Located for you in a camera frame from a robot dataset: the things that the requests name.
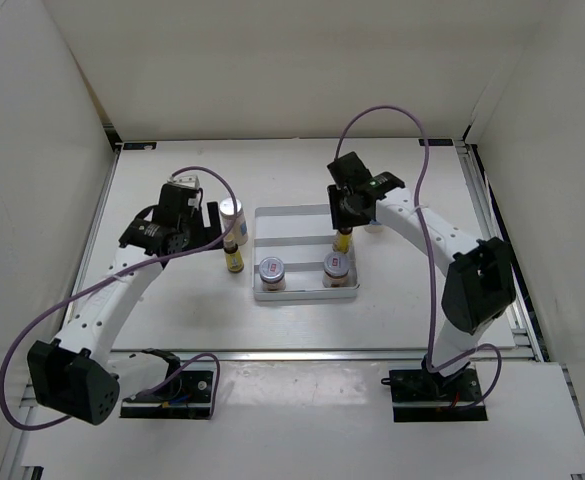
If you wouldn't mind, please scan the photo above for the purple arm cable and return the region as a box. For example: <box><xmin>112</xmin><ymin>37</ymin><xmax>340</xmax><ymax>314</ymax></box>
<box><xmin>0</xmin><ymin>166</ymin><xmax>239</xmax><ymax>431</ymax></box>
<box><xmin>334</xmin><ymin>105</ymin><xmax>506</xmax><ymax>412</ymax></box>

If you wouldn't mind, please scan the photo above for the aluminium frame rail front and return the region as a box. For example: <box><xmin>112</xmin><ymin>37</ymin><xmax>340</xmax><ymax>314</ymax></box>
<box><xmin>114</xmin><ymin>349</ymin><xmax>443</xmax><ymax>364</ymax></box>

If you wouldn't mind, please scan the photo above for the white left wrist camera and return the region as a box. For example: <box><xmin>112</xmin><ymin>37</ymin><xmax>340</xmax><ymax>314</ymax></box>
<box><xmin>168</xmin><ymin>173</ymin><xmax>201</xmax><ymax>191</ymax></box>

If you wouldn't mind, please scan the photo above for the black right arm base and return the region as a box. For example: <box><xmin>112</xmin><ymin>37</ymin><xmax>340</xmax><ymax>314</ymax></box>
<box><xmin>381</xmin><ymin>367</ymin><xmax>488</xmax><ymax>423</ymax></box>

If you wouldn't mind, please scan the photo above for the white divided tray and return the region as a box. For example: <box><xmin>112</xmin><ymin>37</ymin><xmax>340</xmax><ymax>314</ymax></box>
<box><xmin>252</xmin><ymin>204</ymin><xmax>359</xmax><ymax>302</ymax></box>

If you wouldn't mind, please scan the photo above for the sauce jar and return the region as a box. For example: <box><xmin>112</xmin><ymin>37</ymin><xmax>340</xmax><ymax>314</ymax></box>
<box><xmin>322</xmin><ymin>251</ymin><xmax>350</xmax><ymax>288</ymax></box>
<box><xmin>258</xmin><ymin>256</ymin><xmax>286</xmax><ymax>292</ymax></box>

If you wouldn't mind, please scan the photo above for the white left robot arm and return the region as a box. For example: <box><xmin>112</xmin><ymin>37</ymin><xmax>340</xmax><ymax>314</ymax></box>
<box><xmin>27</xmin><ymin>175</ymin><xmax>221</xmax><ymax>425</ymax></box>

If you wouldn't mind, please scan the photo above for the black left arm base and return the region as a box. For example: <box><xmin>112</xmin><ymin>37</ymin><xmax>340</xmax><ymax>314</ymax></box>
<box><xmin>119</xmin><ymin>348</ymin><xmax>221</xmax><ymax>420</ymax></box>

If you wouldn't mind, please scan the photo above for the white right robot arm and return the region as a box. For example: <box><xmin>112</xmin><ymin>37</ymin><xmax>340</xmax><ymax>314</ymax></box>
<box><xmin>327</xmin><ymin>152</ymin><xmax>516</xmax><ymax>400</ymax></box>

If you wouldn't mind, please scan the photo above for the yellow small bottle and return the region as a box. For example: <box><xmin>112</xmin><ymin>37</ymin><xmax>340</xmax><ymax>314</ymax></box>
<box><xmin>223</xmin><ymin>234</ymin><xmax>244</xmax><ymax>273</ymax></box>
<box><xmin>332</xmin><ymin>227</ymin><xmax>353</xmax><ymax>254</ymax></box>

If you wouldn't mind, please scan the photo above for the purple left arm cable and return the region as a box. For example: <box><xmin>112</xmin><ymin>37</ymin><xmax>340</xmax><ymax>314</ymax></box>
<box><xmin>0</xmin><ymin>166</ymin><xmax>239</xmax><ymax>431</ymax></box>

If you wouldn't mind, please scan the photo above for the white shaker bottle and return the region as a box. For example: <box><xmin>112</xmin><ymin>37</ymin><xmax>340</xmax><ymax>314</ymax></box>
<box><xmin>219</xmin><ymin>197</ymin><xmax>249</xmax><ymax>246</ymax></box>
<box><xmin>364</xmin><ymin>222</ymin><xmax>383</xmax><ymax>234</ymax></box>

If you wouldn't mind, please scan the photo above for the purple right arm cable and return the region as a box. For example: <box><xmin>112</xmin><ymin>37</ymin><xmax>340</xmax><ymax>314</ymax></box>
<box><xmin>334</xmin><ymin>105</ymin><xmax>506</xmax><ymax>412</ymax></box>

